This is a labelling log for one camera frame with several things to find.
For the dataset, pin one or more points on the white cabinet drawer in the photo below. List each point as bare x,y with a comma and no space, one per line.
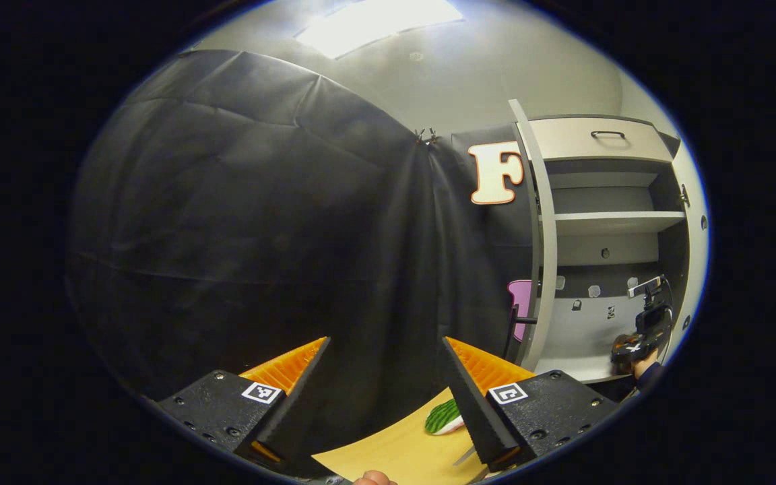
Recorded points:
563,140

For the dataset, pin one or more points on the white cabinet shelf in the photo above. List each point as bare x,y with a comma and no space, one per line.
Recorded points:
617,221

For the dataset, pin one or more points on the white cabinet door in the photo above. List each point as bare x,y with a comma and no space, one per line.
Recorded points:
544,256
698,256

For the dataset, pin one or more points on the green and white object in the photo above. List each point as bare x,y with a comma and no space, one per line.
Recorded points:
442,417

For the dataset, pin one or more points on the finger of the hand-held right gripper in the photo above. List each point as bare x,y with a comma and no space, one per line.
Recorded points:
630,351

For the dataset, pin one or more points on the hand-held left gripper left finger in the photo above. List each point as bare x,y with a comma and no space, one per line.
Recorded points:
294,417

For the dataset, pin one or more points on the ceiling light panel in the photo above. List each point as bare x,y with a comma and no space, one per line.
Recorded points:
374,23

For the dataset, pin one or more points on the white and grey shoe cabinet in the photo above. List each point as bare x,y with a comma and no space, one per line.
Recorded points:
597,199

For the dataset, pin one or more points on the black backdrop cloth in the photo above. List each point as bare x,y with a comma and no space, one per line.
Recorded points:
260,222

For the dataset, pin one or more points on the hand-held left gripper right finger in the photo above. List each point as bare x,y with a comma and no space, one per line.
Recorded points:
475,417

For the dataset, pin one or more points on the metal door hinge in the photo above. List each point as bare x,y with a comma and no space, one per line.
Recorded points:
684,195

